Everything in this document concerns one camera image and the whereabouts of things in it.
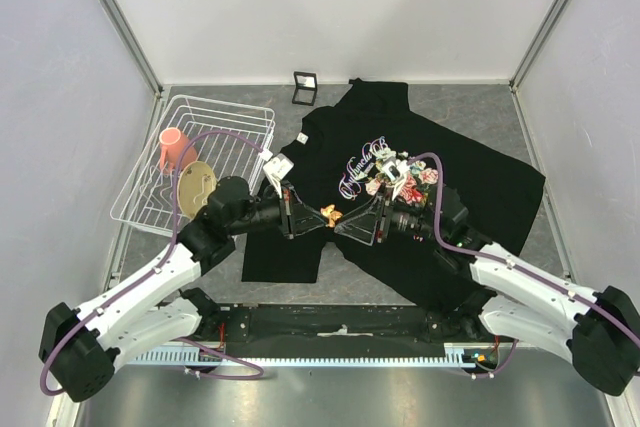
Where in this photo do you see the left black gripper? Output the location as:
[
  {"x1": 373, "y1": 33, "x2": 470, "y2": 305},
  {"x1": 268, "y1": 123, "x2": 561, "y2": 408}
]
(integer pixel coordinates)
[{"x1": 229, "y1": 180, "x2": 329, "y2": 239}]

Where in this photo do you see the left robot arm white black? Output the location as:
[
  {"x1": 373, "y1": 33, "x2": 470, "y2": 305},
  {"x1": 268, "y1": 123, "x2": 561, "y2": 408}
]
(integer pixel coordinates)
[{"x1": 39, "y1": 177, "x2": 329, "y2": 402}]

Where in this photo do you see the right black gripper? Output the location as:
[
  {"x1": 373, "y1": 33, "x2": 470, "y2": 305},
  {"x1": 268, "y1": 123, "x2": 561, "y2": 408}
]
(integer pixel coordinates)
[{"x1": 334, "y1": 182, "x2": 445, "y2": 246}]

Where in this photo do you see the pink plastic cup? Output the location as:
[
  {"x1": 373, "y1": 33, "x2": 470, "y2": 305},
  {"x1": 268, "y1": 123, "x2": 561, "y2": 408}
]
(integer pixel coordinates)
[{"x1": 158, "y1": 127, "x2": 198, "y2": 174}]

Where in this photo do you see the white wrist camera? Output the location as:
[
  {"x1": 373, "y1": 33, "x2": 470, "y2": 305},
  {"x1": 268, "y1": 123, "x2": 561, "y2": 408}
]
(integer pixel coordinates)
[
  {"x1": 263, "y1": 153, "x2": 294, "y2": 196},
  {"x1": 381, "y1": 157, "x2": 409, "y2": 200}
]

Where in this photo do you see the white wire basket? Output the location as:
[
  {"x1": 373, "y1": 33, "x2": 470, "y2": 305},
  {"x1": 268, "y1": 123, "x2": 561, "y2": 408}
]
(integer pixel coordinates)
[{"x1": 110, "y1": 95, "x2": 275, "y2": 237}]

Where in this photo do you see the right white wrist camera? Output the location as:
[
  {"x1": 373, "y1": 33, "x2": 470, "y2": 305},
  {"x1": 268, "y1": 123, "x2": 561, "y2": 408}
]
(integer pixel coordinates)
[{"x1": 381, "y1": 157, "x2": 409, "y2": 200}]

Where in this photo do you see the tan round plate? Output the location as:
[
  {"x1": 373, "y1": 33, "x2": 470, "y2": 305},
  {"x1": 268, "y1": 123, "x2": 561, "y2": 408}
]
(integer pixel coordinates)
[{"x1": 177, "y1": 161, "x2": 218, "y2": 219}]

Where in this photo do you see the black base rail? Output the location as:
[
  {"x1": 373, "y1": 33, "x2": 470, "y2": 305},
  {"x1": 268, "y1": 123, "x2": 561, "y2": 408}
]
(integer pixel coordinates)
[{"x1": 186, "y1": 304, "x2": 511, "y2": 346}]

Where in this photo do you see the black printed t-shirt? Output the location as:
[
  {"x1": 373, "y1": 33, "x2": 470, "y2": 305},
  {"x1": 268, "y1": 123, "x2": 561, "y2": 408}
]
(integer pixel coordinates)
[{"x1": 242, "y1": 79, "x2": 544, "y2": 311}]

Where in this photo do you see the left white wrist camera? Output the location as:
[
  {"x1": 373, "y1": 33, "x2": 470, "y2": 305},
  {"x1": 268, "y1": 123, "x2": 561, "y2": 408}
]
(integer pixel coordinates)
[{"x1": 263, "y1": 153, "x2": 294, "y2": 196}]

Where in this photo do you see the orange butterfly brooch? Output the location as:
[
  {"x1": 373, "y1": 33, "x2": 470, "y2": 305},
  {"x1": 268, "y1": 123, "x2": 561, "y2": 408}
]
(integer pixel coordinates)
[{"x1": 320, "y1": 204, "x2": 343, "y2": 228}]

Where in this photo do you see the small black open box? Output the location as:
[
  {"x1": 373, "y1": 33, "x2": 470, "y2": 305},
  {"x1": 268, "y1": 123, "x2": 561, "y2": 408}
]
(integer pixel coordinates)
[{"x1": 291, "y1": 71, "x2": 318, "y2": 106}]

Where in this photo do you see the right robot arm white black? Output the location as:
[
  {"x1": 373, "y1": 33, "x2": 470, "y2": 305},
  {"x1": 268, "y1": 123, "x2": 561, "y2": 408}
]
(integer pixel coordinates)
[{"x1": 334, "y1": 187, "x2": 639, "y2": 396}]

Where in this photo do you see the toothed aluminium cable rail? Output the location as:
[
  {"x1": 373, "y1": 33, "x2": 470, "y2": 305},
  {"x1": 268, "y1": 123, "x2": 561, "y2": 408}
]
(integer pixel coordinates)
[{"x1": 128, "y1": 343, "x2": 477, "y2": 369}]

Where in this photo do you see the small white brooch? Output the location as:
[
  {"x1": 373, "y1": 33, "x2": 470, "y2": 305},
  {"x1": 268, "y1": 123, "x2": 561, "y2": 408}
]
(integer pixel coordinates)
[{"x1": 296, "y1": 132, "x2": 308, "y2": 144}]

